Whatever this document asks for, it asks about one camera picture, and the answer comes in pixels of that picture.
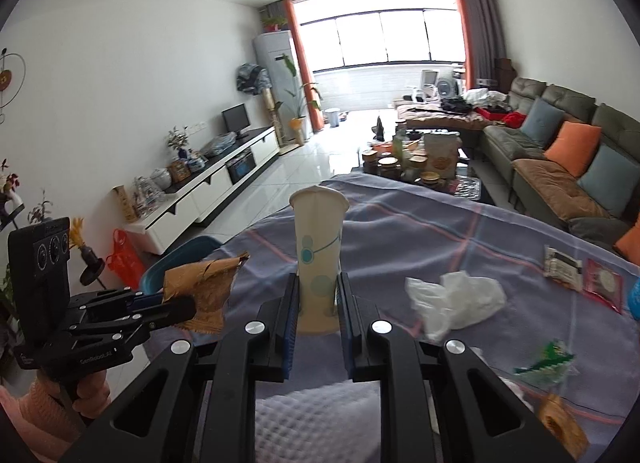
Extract white paper bag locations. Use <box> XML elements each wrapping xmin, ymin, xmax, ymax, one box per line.
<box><xmin>424</xmin><ymin>133</ymin><xmax>462</xmax><ymax>179</ymax></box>

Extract black vase yellow dried flowers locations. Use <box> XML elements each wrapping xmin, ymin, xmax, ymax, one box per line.
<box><xmin>69</xmin><ymin>217</ymin><xmax>107</xmax><ymax>287</ymax></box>

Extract grey plaid blanket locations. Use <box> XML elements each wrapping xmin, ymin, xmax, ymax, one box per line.
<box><xmin>142</xmin><ymin>173</ymin><xmax>640</xmax><ymax>463</ymax></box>

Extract black and white packet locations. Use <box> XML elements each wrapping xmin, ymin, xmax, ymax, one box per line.
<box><xmin>543</xmin><ymin>245</ymin><xmax>585</xmax><ymax>292</ymax></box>

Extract red packet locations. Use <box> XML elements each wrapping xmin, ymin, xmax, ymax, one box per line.
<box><xmin>582</xmin><ymin>259</ymin><xmax>626</xmax><ymax>314</ymax></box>

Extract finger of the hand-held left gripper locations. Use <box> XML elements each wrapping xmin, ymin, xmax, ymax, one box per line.
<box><xmin>117</xmin><ymin>289</ymin><xmax>168</xmax><ymax>313</ymax></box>
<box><xmin>120</xmin><ymin>296</ymin><xmax>197</xmax><ymax>340</ymax></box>

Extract tall yellow box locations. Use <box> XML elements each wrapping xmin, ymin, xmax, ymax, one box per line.
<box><xmin>112</xmin><ymin>186</ymin><xmax>139</xmax><ymax>223</ymax></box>

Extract round metal wall clock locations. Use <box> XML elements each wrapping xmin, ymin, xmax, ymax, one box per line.
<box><xmin>0</xmin><ymin>48</ymin><xmax>26</xmax><ymax>124</ymax></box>

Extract small blue-grey cushion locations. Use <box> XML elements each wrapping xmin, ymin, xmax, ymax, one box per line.
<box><xmin>520</xmin><ymin>98</ymin><xmax>566</xmax><ymax>149</ymax></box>

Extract dark grey cushion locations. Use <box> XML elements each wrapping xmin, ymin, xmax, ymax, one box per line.
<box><xmin>567</xmin><ymin>217</ymin><xmax>631</xmax><ymax>251</ymax></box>

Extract grey-green sofa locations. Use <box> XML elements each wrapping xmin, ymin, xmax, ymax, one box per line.
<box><xmin>480</xmin><ymin>76</ymin><xmax>640</xmax><ymax>264</ymax></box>

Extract brown sofa seat mat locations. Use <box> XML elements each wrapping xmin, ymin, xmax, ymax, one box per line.
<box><xmin>512</xmin><ymin>159</ymin><xmax>611</xmax><ymax>224</ymax></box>

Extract white standing air conditioner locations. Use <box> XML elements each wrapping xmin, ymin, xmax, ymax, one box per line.
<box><xmin>252</xmin><ymin>30</ymin><xmax>312</xmax><ymax>145</ymax></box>

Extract large blue-grey cushion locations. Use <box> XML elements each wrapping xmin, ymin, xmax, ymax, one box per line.
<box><xmin>576</xmin><ymin>144</ymin><xmax>640</xmax><ymax>216</ymax></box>

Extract plastic-wrapped bundle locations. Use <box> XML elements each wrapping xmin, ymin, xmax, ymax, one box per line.
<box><xmin>207</xmin><ymin>133</ymin><xmax>238</xmax><ymax>157</ymax></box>

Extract black monitor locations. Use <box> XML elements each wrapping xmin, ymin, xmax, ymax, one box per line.
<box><xmin>221</xmin><ymin>103</ymin><xmax>251</xmax><ymax>140</ymax></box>

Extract green snack wrapper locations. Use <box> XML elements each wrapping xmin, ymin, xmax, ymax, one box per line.
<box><xmin>514</xmin><ymin>339</ymin><xmax>581</xmax><ymax>388</ymax></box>

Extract blue vase with plant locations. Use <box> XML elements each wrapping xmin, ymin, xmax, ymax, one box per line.
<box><xmin>27</xmin><ymin>190</ymin><xmax>54</xmax><ymax>222</ymax></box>

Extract orange cushion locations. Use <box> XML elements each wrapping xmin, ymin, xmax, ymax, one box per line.
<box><xmin>544</xmin><ymin>122</ymin><xmax>602</xmax><ymax>179</ymax></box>
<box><xmin>614</xmin><ymin>226</ymin><xmax>640</xmax><ymax>266</ymax></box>

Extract white vase red flowers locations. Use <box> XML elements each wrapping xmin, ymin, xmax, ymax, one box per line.
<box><xmin>0</xmin><ymin>158</ymin><xmax>26</xmax><ymax>231</ymax></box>

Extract brown paper wrapper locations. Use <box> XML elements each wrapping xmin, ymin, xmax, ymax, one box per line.
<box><xmin>161</xmin><ymin>252</ymin><xmax>251</xmax><ymax>335</ymax></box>

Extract teal chair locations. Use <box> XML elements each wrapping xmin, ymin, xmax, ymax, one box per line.
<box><xmin>140</xmin><ymin>235</ymin><xmax>223</xmax><ymax>294</ymax></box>

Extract glass ornament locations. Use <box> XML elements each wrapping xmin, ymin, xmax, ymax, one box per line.
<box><xmin>134</xmin><ymin>177</ymin><xmax>162</xmax><ymax>217</ymax></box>

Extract group of lidded jars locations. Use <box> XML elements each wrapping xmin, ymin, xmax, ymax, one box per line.
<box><xmin>361</xmin><ymin>146</ymin><xmax>443</xmax><ymax>190</ymax></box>

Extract white black-topped cabinet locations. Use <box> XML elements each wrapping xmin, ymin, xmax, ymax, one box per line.
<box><xmin>125</xmin><ymin>126</ymin><xmax>280</xmax><ymax>254</ymax></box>

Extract plastic-covered fan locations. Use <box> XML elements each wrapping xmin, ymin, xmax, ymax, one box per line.
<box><xmin>235</xmin><ymin>62</ymin><xmax>271</xmax><ymax>96</ymax></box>

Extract brown ottoman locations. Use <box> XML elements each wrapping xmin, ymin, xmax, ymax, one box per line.
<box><xmin>395</xmin><ymin>103</ymin><xmax>506</xmax><ymax>133</ymax></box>

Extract person's left hand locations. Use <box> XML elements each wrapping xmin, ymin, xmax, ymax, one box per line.
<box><xmin>70</xmin><ymin>370</ymin><xmax>112</xmax><ymax>419</ymax></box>

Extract dark coffee table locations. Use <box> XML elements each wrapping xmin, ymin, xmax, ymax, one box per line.
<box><xmin>360</xmin><ymin>128</ymin><xmax>496</xmax><ymax>205</ymax></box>

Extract tall plant in orange pot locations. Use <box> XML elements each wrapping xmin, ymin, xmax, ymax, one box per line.
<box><xmin>277</xmin><ymin>53</ymin><xmax>322</xmax><ymax>145</ymax></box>

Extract white paper cup blue dots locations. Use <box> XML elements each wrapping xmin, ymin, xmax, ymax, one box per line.
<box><xmin>289</xmin><ymin>186</ymin><xmax>350</xmax><ymax>335</ymax></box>

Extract red plastic bag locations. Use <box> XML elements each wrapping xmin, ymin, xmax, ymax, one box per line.
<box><xmin>106</xmin><ymin>229</ymin><xmax>147</xmax><ymax>289</ymax></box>

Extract brown snack packet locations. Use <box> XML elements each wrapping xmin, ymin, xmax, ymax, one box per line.
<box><xmin>537</xmin><ymin>393</ymin><xmax>590</xmax><ymax>461</ymax></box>

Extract white quilted cloth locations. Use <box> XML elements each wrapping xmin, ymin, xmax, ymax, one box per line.
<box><xmin>255</xmin><ymin>382</ymin><xmax>387</xmax><ymax>463</ymax></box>

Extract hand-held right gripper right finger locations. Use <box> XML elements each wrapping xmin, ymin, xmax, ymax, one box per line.
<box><xmin>336</xmin><ymin>272</ymin><xmax>576</xmax><ymax>463</ymax></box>

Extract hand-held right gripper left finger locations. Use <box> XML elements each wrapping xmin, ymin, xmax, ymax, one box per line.
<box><xmin>60</xmin><ymin>272</ymin><xmax>301</xmax><ymax>463</ymax></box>

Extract orange and grey curtain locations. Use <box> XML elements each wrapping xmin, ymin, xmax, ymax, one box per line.
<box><xmin>265</xmin><ymin>0</ymin><xmax>325</xmax><ymax>134</ymax></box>
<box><xmin>455</xmin><ymin>0</ymin><xmax>516</xmax><ymax>94</ymax></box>

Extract gold column stand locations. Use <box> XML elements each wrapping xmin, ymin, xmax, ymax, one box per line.
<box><xmin>260</xmin><ymin>86</ymin><xmax>282</xmax><ymax>145</ymax></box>

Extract crumpled white plastic bag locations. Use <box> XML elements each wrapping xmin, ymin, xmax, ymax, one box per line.
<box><xmin>405</xmin><ymin>270</ymin><xmax>507</xmax><ymax>342</ymax></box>

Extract flower vase with branches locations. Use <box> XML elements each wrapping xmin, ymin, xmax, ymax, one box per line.
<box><xmin>167</xmin><ymin>126</ymin><xmax>193</xmax><ymax>160</ymax></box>

